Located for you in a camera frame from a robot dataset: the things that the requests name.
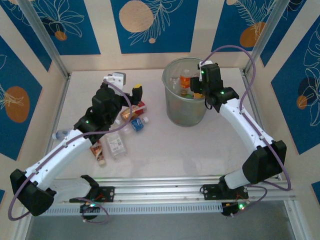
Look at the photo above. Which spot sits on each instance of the small blue label bottle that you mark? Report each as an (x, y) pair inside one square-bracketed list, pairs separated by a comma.
[(137, 124)]

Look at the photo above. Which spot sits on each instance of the small clear bottle white cap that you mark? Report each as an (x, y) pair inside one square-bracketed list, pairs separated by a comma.
[(117, 122)]

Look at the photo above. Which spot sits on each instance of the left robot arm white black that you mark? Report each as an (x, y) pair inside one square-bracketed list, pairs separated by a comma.
[(65, 156)]

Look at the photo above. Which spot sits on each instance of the square clear bottle white label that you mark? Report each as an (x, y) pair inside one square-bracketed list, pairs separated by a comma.
[(115, 143)]

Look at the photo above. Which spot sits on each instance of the clear crumpled plastic bottle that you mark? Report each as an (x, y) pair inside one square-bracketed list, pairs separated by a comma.
[(127, 130)]

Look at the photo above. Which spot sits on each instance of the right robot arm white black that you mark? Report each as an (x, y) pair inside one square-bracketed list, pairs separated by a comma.
[(240, 122)]

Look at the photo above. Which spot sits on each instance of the red and gold snack packet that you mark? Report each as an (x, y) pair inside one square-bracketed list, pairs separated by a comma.
[(135, 112)]

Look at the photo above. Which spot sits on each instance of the wide aluminium base rail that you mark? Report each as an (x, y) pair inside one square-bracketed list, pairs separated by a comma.
[(162, 190)]

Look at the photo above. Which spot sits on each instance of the controller board green light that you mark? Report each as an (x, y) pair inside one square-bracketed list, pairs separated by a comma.
[(232, 208), (90, 206)]

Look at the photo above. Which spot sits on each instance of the brown label bottle beige cap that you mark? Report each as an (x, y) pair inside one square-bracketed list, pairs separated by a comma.
[(98, 152)]

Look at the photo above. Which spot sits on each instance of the aluminium frame post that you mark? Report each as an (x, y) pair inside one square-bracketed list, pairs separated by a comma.
[(21, 231), (295, 220), (45, 37), (267, 37)]

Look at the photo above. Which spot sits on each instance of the orange label bottle orange cap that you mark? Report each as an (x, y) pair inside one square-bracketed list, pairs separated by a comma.
[(185, 82)]

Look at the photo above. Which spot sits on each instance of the clear water bottle green label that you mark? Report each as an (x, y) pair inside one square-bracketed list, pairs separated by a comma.
[(60, 135)]

